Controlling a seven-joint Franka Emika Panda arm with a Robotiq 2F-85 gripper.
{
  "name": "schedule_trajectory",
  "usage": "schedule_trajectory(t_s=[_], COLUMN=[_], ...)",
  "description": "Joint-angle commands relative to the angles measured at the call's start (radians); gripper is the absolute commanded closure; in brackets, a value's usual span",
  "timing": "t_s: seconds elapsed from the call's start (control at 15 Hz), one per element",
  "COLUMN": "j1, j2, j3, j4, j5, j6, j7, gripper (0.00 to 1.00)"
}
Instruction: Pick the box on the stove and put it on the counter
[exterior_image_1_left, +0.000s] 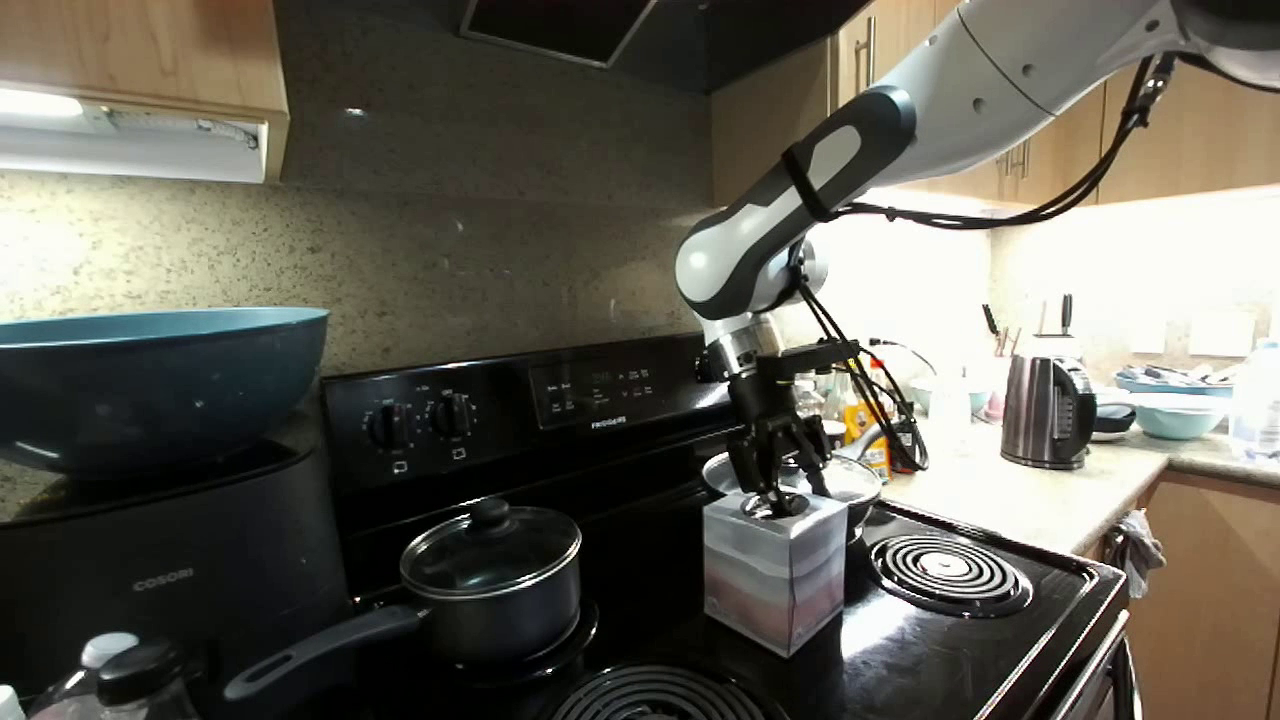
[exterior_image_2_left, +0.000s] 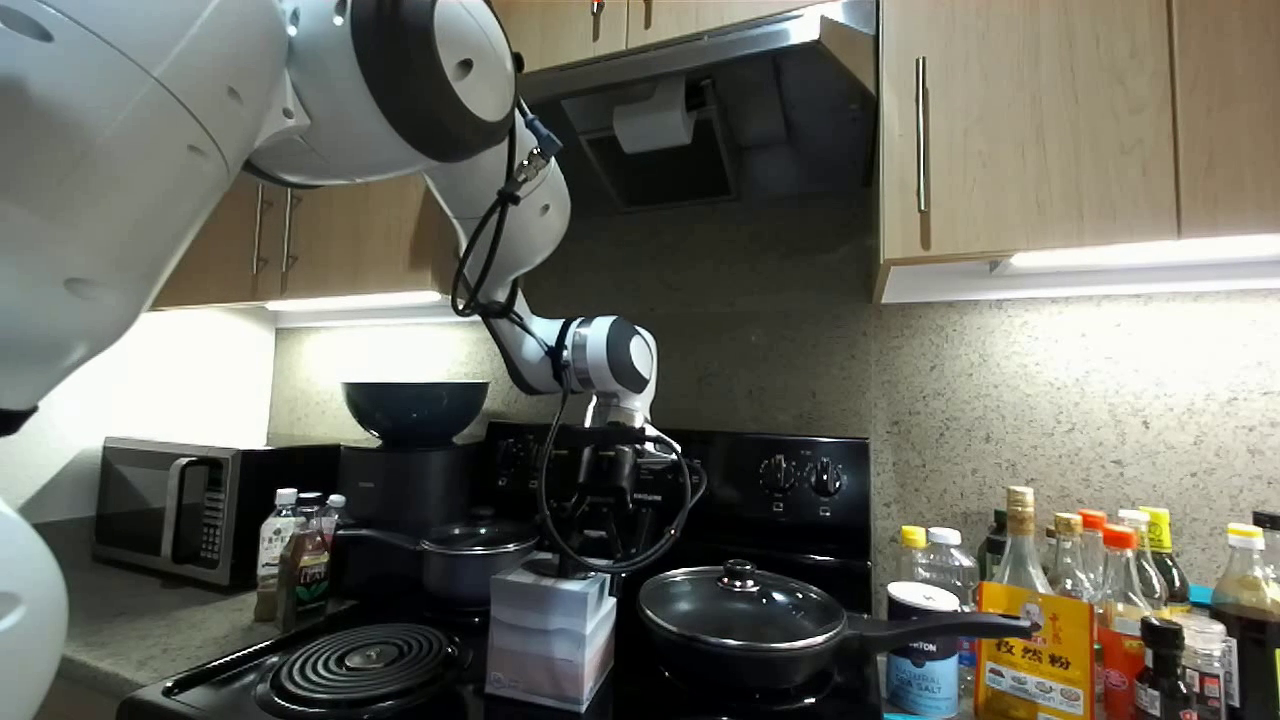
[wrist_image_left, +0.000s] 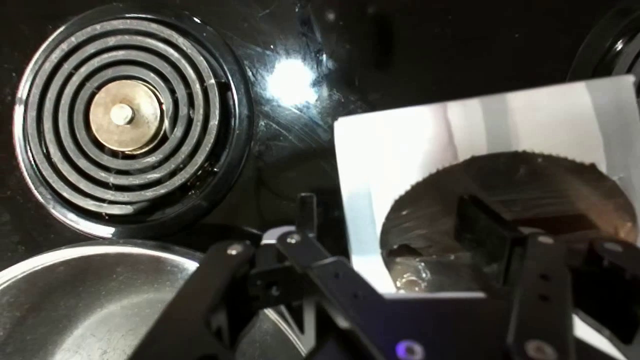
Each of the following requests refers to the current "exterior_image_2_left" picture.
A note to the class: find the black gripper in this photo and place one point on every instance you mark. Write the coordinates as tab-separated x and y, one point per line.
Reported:
624	482

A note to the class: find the pale blue tissue box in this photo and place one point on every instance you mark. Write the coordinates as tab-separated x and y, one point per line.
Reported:
546	640

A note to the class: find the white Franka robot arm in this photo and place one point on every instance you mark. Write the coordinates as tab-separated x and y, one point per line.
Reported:
134	161

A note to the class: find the black kitchen stove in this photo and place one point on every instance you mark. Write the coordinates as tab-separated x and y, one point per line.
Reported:
775	534

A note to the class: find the black stove knob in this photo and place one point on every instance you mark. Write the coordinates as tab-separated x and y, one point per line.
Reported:
776	469
831	479

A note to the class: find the glass pan lid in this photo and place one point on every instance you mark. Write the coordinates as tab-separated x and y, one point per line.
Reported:
740	604

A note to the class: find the dark pot with lid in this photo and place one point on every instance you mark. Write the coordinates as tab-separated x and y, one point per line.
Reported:
464	554

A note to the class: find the black frying pan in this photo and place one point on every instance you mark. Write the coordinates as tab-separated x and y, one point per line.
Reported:
747	655

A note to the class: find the dark blue bowl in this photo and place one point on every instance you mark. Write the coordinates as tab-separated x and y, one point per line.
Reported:
417	407

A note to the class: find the black coil burner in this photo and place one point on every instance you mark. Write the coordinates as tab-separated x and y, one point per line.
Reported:
362	664

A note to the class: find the small clear bottle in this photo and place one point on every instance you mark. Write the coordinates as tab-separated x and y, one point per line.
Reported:
333	505

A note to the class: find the dark sauce bottle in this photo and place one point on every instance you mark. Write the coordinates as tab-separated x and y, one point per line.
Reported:
304	561

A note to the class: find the blue can white lid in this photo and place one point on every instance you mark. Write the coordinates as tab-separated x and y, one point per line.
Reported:
921	655

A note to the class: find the clear white cap bottle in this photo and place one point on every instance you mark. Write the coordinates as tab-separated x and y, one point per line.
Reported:
950	561

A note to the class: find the white cap sauce bottle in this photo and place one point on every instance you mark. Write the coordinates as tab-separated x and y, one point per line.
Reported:
273	544

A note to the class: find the short under-cabinet light strip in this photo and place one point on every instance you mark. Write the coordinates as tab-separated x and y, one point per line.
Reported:
346	306

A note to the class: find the dark green bottle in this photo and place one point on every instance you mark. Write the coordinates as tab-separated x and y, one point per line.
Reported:
994	544

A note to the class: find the wooden cabinets beside microwave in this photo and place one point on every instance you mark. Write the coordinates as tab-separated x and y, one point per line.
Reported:
333	242

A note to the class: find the large yellow label bottle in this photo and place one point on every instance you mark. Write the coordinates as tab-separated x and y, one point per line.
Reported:
1034	640

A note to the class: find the white hood light cover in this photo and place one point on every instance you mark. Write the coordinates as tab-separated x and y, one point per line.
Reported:
653	123

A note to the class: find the tan cap bottle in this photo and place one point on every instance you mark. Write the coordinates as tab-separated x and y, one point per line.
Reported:
1066	554

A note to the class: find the silver black microwave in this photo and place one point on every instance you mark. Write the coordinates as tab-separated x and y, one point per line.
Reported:
174	505

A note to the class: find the steel range hood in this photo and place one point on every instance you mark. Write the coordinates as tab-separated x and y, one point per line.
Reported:
747	107

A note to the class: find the orange cap slim bottle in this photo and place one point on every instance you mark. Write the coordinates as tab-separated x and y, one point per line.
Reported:
1094	534

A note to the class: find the orange cap red label bottle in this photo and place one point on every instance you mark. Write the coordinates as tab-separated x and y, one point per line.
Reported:
1121	627

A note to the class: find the white cap slim bottle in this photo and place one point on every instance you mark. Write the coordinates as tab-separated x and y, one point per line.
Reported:
1136	542

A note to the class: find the wooden cabinets above hood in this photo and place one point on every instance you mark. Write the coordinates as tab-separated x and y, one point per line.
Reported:
602	26

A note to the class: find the green yellow cap bottle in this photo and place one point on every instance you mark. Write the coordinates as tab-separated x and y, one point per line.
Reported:
1165	544

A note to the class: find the black cap bottle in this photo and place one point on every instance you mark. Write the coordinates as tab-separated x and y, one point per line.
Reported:
1162	664

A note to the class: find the teal plastic item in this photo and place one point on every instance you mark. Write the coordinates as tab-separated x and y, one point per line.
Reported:
1201	595

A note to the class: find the white label jar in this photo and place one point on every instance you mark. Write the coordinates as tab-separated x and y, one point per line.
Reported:
1205	662

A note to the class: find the long under-cabinet light strip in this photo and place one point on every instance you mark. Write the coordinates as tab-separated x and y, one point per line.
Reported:
1147	252

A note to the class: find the yellow cap dark bottle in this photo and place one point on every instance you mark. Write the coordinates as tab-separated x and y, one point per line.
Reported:
1245	602

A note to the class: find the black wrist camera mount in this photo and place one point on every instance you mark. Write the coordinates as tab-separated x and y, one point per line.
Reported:
633	442

